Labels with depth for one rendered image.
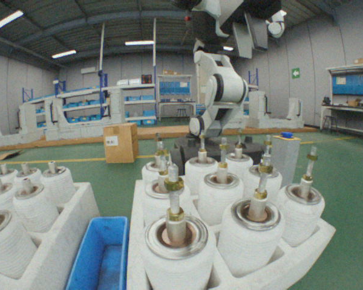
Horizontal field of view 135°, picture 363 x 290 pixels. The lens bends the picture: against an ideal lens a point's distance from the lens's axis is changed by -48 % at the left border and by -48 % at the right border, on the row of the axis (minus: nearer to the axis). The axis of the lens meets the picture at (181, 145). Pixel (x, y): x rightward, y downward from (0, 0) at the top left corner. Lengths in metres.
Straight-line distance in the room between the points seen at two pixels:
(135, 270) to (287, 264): 0.23
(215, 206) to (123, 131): 0.99
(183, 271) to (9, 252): 0.27
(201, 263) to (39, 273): 0.26
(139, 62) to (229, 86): 8.53
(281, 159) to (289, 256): 0.32
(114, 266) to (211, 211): 0.32
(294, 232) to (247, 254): 0.11
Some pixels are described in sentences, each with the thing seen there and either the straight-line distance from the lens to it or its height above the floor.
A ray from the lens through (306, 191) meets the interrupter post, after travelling 0.30.
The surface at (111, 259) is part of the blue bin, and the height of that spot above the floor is 0.00.
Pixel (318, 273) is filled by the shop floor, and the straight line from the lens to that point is 0.54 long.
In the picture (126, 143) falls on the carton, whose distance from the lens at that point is 1.19.
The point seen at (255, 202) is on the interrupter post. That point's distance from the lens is 0.21.
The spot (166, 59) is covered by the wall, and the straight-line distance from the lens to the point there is 9.14.
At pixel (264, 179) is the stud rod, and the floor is 0.31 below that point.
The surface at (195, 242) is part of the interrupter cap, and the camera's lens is 0.18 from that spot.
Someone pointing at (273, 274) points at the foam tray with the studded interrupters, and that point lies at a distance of 0.26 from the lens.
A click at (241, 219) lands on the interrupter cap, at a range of 0.21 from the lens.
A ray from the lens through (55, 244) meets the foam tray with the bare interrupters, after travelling 0.36.
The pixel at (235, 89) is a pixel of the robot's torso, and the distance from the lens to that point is 0.71.
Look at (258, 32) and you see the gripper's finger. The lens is 0.22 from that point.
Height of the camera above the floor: 0.39
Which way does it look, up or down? 13 degrees down
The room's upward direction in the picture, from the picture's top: 1 degrees counter-clockwise
